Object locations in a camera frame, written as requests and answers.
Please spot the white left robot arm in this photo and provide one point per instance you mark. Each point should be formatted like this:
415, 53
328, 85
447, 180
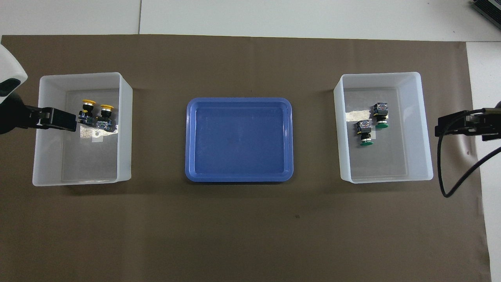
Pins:
9, 66

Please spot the blue plastic tray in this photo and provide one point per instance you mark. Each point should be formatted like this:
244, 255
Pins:
238, 141

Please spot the grey ribbed metal device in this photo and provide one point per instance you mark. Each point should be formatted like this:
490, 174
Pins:
487, 9

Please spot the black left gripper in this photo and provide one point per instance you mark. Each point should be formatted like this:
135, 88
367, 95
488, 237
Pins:
11, 115

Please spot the translucent white plastic box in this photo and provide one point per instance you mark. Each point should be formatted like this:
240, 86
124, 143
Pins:
424, 156
47, 164

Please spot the brown paper table mat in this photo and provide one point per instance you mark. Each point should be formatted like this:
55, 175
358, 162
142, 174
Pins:
250, 219

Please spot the yellow push button switch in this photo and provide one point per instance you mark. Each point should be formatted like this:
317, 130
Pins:
105, 117
87, 112

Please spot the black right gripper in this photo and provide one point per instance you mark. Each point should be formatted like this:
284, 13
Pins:
492, 123

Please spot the green push button switch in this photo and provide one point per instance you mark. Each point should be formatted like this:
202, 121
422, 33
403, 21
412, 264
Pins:
364, 134
381, 116

